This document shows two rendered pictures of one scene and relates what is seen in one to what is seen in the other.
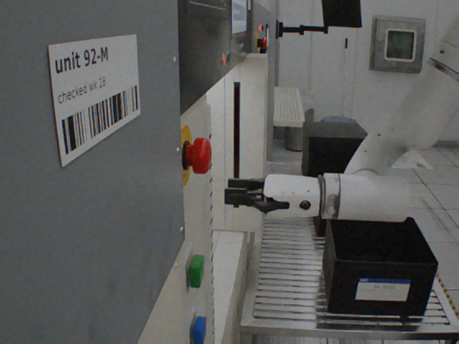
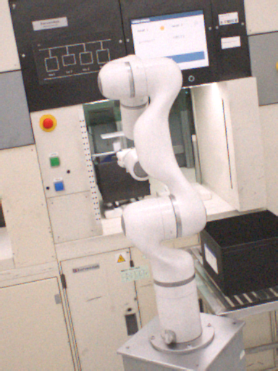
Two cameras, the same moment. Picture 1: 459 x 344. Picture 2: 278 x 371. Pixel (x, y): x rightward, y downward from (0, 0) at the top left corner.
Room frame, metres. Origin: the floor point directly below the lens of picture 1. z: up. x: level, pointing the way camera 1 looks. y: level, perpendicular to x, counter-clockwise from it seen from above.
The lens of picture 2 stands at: (0.14, -2.04, 1.60)
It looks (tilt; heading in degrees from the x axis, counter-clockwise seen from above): 14 degrees down; 74
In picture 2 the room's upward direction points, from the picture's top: 8 degrees counter-clockwise
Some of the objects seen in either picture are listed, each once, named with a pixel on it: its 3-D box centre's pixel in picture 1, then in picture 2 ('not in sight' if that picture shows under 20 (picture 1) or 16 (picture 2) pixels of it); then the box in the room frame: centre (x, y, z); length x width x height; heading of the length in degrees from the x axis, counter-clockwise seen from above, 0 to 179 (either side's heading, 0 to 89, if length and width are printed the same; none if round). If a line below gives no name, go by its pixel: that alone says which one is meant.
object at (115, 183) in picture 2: not in sight; (120, 168); (0.74, 0.30, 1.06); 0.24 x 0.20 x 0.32; 172
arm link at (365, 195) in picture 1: (371, 196); (140, 164); (0.67, -0.27, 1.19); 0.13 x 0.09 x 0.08; 82
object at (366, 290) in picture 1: (374, 262); (248, 250); (0.97, -0.43, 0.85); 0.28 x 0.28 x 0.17; 82
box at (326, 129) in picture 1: (334, 154); not in sight; (1.84, -0.51, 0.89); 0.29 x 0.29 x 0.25; 86
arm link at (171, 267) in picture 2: not in sight; (157, 240); (0.57, -0.67, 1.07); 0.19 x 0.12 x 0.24; 171
